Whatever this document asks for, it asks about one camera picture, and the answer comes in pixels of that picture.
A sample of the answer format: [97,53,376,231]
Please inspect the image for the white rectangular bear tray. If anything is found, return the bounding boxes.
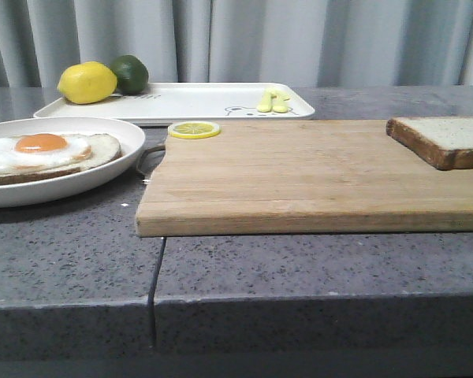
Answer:
[34,83,315,126]

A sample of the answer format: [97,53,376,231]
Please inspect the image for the green lime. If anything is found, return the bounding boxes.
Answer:
[110,54,149,95]

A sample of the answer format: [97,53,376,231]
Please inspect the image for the bread slice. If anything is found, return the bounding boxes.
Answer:
[385,117,473,171]
[0,134,121,185]

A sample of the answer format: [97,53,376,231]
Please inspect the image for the wooden cutting board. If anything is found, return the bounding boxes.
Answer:
[136,120,473,236]

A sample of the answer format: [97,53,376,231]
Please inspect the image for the fried egg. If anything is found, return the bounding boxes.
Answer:
[0,133,91,174]

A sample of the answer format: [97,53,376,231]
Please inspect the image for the lemon slice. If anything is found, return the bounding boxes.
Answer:
[167,120,222,139]

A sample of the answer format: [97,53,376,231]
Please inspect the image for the white round plate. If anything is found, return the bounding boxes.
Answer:
[0,117,145,208]

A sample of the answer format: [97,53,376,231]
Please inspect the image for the yellow plastic fork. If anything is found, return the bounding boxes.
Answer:
[255,89,276,113]

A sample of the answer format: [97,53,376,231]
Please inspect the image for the yellow lemon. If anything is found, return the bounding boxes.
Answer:
[57,61,117,105]

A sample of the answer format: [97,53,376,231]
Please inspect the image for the grey curtain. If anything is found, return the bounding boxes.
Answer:
[0,1,473,87]

